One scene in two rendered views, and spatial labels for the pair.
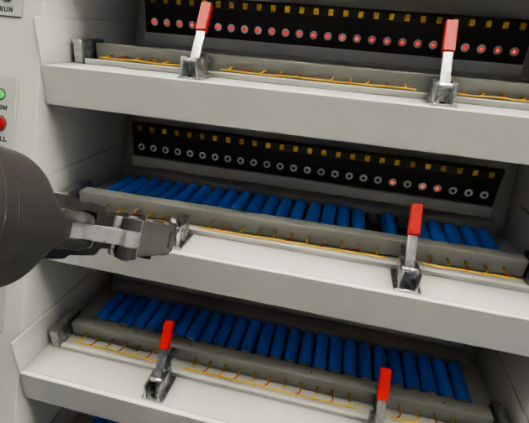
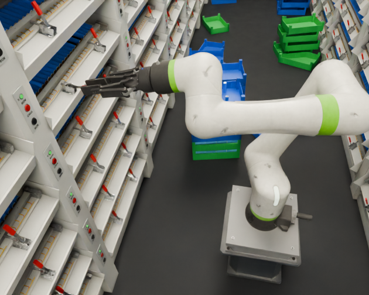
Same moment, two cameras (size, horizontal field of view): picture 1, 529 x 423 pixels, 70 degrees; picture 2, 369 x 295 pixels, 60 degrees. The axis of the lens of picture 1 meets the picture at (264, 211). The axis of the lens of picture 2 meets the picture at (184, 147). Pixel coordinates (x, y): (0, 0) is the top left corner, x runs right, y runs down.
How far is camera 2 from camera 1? 1.05 m
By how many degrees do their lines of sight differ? 83
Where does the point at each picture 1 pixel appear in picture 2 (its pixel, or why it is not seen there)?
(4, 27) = (4, 68)
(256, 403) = (95, 112)
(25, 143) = (36, 105)
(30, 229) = not seen: hidden behind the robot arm
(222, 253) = (81, 81)
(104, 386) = (83, 148)
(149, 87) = (51, 47)
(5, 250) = not seen: hidden behind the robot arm
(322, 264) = (89, 62)
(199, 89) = (60, 36)
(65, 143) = not seen: hidden behind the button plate
